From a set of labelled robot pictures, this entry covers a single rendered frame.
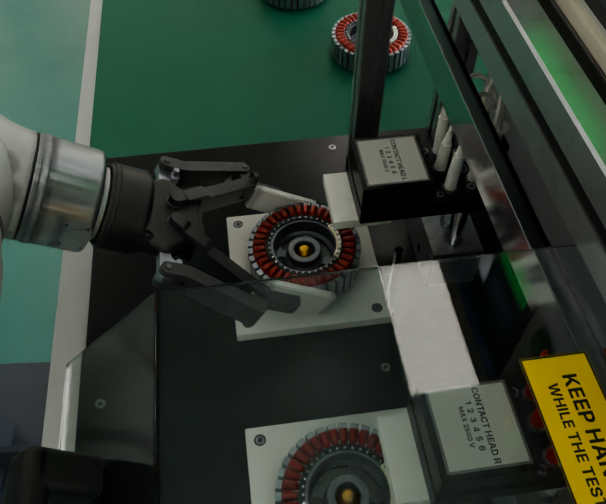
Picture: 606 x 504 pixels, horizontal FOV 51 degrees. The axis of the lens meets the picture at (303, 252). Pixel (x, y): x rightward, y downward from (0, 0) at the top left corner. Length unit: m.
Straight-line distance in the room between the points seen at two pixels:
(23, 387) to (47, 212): 1.06
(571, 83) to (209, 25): 0.76
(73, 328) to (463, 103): 0.45
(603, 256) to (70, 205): 0.38
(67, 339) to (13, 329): 0.98
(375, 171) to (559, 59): 0.23
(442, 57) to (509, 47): 0.10
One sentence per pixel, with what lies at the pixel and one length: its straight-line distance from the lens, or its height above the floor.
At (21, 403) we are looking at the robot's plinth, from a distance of 1.54.
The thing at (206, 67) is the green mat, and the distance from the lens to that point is 0.95.
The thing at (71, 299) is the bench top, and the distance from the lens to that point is 0.71.
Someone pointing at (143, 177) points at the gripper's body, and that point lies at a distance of 0.55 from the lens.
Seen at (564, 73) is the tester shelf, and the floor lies 1.11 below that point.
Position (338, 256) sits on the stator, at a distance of 0.62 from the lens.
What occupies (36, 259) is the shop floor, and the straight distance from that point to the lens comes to 1.77.
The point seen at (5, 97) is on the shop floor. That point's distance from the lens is 2.28.
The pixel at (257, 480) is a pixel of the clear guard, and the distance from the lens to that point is 0.26.
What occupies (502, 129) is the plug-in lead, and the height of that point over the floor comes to 0.93.
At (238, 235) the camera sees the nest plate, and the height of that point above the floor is 0.78.
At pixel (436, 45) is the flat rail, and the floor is 1.04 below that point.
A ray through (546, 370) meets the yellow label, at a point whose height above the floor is 1.07.
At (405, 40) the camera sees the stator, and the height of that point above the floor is 0.79.
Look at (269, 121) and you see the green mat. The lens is 0.85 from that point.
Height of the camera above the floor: 1.31
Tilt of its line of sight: 53 degrees down
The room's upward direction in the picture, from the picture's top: straight up
